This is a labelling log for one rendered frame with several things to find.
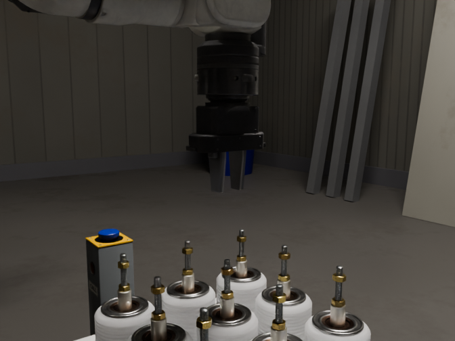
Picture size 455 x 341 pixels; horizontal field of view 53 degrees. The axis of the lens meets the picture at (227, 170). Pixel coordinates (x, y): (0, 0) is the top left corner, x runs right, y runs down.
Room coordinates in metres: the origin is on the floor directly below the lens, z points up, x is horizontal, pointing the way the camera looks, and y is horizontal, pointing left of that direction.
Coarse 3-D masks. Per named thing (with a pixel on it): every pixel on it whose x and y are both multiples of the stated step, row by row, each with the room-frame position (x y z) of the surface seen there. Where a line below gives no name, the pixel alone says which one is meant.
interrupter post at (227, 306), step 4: (220, 300) 0.66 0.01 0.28; (224, 300) 0.66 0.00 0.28; (228, 300) 0.66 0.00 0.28; (232, 300) 0.66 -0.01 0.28; (220, 304) 0.66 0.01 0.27; (224, 304) 0.66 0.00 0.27; (228, 304) 0.66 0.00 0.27; (232, 304) 0.66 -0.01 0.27; (220, 308) 0.66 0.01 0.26; (224, 308) 0.66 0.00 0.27; (228, 308) 0.66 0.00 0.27; (232, 308) 0.66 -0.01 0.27; (220, 312) 0.66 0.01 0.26; (224, 312) 0.66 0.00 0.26; (228, 312) 0.66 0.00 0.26; (232, 312) 0.66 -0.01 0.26; (224, 316) 0.66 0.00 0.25; (228, 316) 0.66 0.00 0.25; (232, 316) 0.66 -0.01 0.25
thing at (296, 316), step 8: (256, 304) 0.73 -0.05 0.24; (264, 304) 0.71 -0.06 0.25; (272, 304) 0.70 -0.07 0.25; (304, 304) 0.71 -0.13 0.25; (256, 312) 0.73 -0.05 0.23; (264, 312) 0.70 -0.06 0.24; (272, 312) 0.69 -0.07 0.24; (288, 312) 0.69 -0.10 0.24; (296, 312) 0.69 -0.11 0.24; (304, 312) 0.70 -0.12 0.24; (264, 320) 0.70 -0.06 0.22; (272, 320) 0.69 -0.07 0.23; (288, 320) 0.69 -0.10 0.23; (296, 320) 0.69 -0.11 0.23; (304, 320) 0.70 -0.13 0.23; (264, 328) 0.70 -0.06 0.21; (288, 328) 0.69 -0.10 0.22; (296, 328) 0.69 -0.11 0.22; (304, 328) 0.70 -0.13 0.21; (304, 336) 0.70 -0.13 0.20
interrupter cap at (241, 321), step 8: (216, 304) 0.70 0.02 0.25; (240, 304) 0.70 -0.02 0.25; (216, 312) 0.67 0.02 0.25; (240, 312) 0.67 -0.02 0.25; (248, 312) 0.67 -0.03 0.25; (216, 320) 0.64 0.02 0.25; (224, 320) 0.65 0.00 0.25; (232, 320) 0.65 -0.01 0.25; (240, 320) 0.65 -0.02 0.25; (248, 320) 0.65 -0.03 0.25
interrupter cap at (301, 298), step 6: (270, 288) 0.76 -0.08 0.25; (294, 288) 0.76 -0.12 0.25; (264, 294) 0.74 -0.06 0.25; (270, 294) 0.74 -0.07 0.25; (294, 294) 0.74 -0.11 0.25; (300, 294) 0.74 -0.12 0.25; (270, 300) 0.71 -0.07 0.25; (288, 300) 0.71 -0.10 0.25; (294, 300) 0.71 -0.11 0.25; (300, 300) 0.71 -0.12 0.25
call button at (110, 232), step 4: (100, 232) 0.85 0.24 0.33; (104, 232) 0.85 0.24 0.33; (108, 232) 0.85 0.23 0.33; (112, 232) 0.85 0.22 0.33; (116, 232) 0.85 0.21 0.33; (100, 236) 0.84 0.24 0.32; (104, 236) 0.84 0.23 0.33; (108, 236) 0.84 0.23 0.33; (112, 236) 0.84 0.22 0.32; (116, 236) 0.85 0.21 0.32; (104, 240) 0.84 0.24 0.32; (108, 240) 0.84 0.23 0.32
